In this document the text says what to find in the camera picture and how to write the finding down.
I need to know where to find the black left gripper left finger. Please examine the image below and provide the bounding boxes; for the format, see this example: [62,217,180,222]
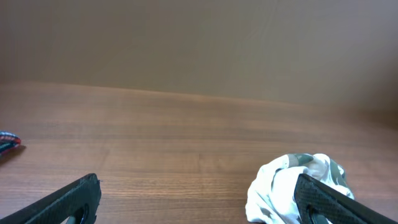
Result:
[1,173,101,224]

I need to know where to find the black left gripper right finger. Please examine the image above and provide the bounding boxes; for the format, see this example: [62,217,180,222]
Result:
[294,174,397,224]

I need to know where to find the white camouflage baby garment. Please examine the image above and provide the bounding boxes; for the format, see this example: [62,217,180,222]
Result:
[245,153,354,223]

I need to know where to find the plaid folded shorts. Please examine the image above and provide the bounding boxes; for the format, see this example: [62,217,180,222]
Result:
[0,131,21,156]

